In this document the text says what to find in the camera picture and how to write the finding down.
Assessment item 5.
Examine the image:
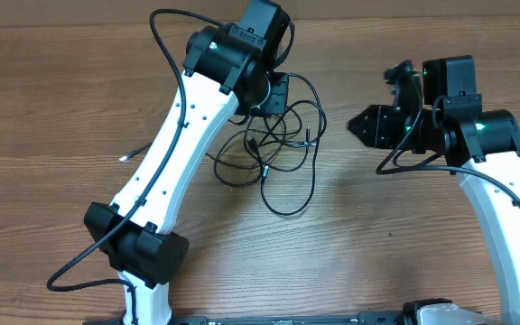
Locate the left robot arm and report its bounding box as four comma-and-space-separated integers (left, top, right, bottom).
84, 1, 293, 324

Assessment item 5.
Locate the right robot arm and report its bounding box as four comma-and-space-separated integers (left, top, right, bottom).
348, 55, 520, 324

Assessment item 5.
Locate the black USB cable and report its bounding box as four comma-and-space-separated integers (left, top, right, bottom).
118, 101, 304, 188

